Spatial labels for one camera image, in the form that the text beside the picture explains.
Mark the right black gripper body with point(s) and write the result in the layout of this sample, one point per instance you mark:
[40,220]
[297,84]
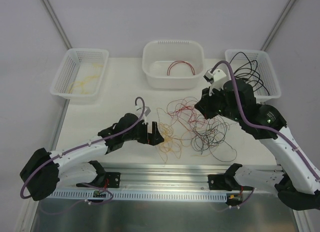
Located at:
[208,102]

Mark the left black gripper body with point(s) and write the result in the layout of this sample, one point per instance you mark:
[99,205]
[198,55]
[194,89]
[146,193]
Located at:
[146,133]

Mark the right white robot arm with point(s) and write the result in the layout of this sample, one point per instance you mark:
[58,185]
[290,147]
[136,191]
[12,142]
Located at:
[298,186]

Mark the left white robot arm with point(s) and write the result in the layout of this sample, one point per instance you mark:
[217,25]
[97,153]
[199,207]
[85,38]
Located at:
[46,170]

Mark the right white perforated basket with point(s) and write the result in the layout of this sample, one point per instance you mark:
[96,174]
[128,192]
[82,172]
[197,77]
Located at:
[255,68]

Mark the white perforated basket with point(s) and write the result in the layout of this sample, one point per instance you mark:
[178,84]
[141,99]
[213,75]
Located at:
[80,74]
[255,68]

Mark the white centre plastic tub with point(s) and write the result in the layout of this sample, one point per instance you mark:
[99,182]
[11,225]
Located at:
[173,64]

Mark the left white perforated basket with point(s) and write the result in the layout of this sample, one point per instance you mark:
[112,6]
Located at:
[80,74]

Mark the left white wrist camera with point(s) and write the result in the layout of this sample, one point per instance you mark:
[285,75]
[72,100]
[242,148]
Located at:
[146,111]

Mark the aluminium mounting rail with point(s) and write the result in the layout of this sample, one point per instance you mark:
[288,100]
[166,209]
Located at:
[171,175]

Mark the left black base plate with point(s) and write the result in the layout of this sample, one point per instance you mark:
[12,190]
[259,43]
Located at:
[111,180]

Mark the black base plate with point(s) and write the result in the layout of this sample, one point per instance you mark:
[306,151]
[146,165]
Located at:
[222,182]
[111,180]

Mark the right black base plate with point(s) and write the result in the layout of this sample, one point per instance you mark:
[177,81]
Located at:
[222,182]

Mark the white slotted cable duct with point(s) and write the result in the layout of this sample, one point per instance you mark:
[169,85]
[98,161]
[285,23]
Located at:
[127,195]

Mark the right aluminium frame post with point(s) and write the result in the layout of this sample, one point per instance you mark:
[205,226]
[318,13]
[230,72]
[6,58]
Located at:
[278,24]

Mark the aluminium frame post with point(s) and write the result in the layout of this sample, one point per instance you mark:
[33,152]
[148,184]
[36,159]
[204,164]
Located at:
[56,23]
[278,24]

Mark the left aluminium frame post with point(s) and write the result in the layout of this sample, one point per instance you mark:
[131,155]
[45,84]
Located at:
[56,23]

